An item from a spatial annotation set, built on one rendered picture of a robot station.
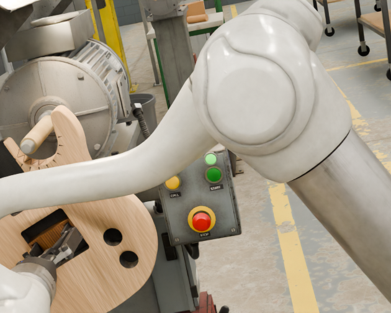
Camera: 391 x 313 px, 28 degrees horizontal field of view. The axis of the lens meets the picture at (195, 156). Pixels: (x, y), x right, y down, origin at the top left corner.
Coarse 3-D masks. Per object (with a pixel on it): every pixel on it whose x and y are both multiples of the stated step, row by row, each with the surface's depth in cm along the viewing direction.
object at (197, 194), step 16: (224, 160) 165; (176, 176) 166; (192, 176) 166; (224, 176) 166; (160, 192) 168; (176, 192) 167; (192, 192) 167; (208, 192) 167; (224, 192) 167; (160, 208) 191; (176, 208) 168; (192, 208) 168; (208, 208) 168; (224, 208) 168; (176, 224) 169; (224, 224) 169; (240, 224) 170; (176, 240) 170; (192, 240) 170; (192, 256) 176
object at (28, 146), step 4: (28, 140) 143; (24, 144) 142; (28, 144) 142; (32, 144) 143; (20, 148) 143; (24, 148) 142; (28, 148) 142; (32, 148) 143; (24, 152) 143; (28, 152) 143
